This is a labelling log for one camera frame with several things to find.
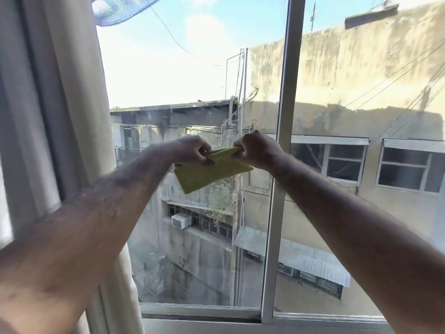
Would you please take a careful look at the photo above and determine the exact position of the person's right hand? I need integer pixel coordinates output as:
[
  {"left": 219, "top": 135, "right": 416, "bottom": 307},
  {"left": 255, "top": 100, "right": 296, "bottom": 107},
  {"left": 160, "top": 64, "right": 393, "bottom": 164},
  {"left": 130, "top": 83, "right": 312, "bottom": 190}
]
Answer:
[{"left": 234, "top": 130, "right": 286, "bottom": 171}]

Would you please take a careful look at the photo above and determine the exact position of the person's left hand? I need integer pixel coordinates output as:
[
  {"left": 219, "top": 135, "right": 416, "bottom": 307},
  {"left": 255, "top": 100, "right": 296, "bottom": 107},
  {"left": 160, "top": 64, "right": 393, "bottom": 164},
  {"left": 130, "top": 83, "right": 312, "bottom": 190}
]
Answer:
[{"left": 161, "top": 135, "right": 215, "bottom": 170}]

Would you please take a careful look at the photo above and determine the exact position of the yellow cleaning cloth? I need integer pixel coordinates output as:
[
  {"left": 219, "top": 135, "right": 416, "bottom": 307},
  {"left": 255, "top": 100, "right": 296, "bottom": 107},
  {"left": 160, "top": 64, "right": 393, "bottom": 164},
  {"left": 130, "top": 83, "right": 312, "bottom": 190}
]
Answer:
[{"left": 173, "top": 146, "right": 254, "bottom": 195}]

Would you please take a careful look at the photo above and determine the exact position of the person's right forearm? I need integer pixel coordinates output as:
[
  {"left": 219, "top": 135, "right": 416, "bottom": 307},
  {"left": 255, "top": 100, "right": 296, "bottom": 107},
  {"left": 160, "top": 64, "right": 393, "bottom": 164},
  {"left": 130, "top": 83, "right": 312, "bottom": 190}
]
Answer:
[{"left": 269, "top": 149, "right": 445, "bottom": 334}]

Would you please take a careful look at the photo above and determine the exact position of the person's left forearm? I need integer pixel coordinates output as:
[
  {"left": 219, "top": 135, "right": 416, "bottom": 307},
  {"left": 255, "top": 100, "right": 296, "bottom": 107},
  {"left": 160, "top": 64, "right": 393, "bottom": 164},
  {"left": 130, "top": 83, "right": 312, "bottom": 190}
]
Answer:
[{"left": 0, "top": 144, "right": 174, "bottom": 334}]

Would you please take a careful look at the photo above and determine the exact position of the green hanging plant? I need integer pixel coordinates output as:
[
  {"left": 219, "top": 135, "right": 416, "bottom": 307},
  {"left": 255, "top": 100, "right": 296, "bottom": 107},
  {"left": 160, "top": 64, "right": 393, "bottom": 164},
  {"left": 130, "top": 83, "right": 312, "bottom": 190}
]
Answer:
[{"left": 206, "top": 182, "right": 234, "bottom": 226}]

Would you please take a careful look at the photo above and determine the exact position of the white air conditioner unit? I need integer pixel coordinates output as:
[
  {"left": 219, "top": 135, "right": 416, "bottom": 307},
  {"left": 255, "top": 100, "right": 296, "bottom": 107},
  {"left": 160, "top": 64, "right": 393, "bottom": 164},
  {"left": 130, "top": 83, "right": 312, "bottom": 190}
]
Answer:
[{"left": 171, "top": 212, "right": 193, "bottom": 230}]

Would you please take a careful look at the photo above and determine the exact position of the white framed building window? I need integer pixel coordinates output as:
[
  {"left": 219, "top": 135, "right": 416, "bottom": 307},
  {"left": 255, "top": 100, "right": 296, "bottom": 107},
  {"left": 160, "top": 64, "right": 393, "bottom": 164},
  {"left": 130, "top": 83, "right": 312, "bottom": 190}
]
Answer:
[
  {"left": 375, "top": 138, "right": 445, "bottom": 196},
  {"left": 290, "top": 135, "right": 370, "bottom": 186}
]

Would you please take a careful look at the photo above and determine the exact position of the corrugated metal awning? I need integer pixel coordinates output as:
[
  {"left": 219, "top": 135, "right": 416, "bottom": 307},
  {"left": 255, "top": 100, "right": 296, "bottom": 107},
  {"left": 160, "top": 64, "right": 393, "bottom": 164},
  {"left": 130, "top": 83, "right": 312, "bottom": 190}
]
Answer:
[{"left": 234, "top": 226, "right": 352, "bottom": 288}]

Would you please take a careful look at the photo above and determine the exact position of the beige curtain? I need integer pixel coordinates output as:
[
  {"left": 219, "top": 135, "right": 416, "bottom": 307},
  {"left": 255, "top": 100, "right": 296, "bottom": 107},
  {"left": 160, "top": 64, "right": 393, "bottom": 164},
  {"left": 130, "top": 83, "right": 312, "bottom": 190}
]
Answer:
[{"left": 0, "top": 0, "right": 145, "bottom": 334}]

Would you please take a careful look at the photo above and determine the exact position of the blue mesh net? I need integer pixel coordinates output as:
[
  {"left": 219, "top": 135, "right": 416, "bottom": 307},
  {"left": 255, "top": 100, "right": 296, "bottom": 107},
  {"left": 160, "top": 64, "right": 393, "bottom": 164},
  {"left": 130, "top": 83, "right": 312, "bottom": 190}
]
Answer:
[{"left": 91, "top": 0, "right": 167, "bottom": 27}]

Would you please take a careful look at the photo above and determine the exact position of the white window frame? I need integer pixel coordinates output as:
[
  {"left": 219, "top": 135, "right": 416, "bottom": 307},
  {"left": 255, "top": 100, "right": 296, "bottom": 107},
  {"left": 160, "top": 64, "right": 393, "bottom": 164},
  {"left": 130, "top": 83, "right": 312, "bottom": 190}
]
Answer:
[{"left": 139, "top": 0, "right": 395, "bottom": 334}]

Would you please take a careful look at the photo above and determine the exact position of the black overhead cable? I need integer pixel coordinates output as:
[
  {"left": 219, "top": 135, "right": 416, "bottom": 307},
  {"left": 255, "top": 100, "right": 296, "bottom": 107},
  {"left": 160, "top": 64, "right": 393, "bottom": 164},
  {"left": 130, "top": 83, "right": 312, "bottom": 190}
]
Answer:
[{"left": 144, "top": 0, "right": 230, "bottom": 67}]

